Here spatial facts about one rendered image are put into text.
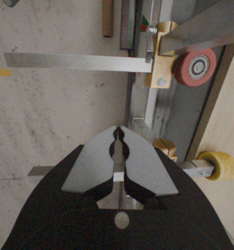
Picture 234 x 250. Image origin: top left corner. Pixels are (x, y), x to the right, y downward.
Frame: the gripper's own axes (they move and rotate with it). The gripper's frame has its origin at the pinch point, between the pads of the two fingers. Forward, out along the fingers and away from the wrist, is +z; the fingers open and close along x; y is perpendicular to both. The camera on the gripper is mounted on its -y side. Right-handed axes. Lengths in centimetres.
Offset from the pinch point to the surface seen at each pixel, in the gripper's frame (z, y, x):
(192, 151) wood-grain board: 17.5, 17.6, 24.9
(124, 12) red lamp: 36.2, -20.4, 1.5
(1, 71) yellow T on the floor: 96, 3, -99
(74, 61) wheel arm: 18.4, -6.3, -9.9
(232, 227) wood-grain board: 17, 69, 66
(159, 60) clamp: 19.1, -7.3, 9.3
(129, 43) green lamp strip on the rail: 35.8, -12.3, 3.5
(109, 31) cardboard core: 99, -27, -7
